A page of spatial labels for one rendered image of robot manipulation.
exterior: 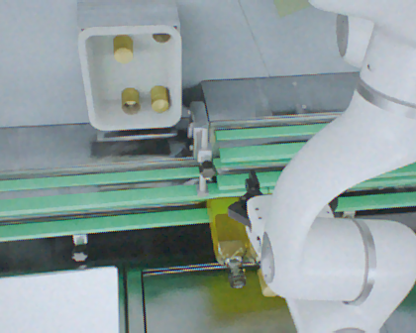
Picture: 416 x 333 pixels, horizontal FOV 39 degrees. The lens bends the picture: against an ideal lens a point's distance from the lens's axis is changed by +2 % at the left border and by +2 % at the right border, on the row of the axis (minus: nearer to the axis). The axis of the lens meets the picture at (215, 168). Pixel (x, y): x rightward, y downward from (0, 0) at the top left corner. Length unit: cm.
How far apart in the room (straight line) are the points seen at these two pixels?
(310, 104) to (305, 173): 70
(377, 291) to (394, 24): 23
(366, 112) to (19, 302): 89
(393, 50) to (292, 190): 13
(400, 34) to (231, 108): 73
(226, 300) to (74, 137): 45
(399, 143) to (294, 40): 75
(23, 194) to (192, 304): 38
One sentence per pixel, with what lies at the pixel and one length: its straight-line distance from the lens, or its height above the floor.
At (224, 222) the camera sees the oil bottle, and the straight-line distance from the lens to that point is 110.
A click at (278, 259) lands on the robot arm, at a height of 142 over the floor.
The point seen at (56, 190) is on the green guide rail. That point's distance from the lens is 116.
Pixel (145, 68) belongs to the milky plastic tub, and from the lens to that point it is 115.
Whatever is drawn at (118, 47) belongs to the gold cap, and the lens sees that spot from 108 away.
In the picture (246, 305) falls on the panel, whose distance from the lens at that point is 118.
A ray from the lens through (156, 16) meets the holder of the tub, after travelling 105.
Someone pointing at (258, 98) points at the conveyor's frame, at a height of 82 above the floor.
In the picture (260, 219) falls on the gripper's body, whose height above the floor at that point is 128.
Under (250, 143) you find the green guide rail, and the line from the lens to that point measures 110.
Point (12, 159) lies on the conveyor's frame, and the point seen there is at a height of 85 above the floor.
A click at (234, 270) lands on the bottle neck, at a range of 105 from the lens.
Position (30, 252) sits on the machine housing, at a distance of 133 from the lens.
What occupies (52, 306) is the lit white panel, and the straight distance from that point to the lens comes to 120.
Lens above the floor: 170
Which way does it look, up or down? 43 degrees down
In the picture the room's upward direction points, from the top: 168 degrees clockwise
